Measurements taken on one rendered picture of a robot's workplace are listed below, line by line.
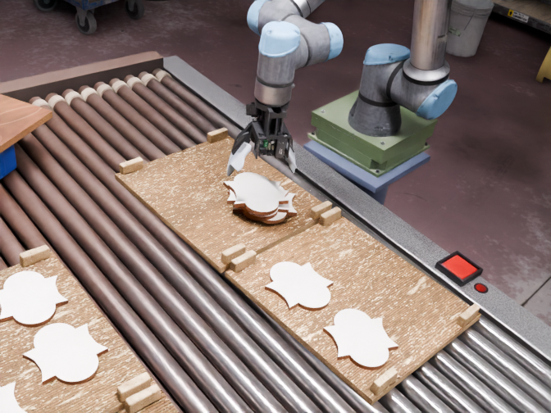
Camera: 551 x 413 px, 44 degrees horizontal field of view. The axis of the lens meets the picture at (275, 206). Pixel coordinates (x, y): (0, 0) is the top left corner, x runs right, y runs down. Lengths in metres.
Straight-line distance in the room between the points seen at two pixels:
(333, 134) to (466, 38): 3.18
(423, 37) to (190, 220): 0.70
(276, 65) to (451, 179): 2.41
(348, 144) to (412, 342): 0.74
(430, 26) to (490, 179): 2.15
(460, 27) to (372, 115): 3.19
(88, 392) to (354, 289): 0.57
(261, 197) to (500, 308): 0.57
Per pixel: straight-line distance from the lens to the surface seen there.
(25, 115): 1.73
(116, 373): 1.25
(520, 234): 3.43
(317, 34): 1.40
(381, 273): 1.50
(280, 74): 1.34
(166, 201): 1.61
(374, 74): 1.85
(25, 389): 1.25
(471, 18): 4.99
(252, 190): 1.56
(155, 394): 1.19
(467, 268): 1.59
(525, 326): 1.54
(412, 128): 1.99
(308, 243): 1.53
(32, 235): 1.55
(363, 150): 1.91
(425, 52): 1.72
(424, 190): 3.51
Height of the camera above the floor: 1.91
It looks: 37 degrees down
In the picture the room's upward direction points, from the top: 8 degrees clockwise
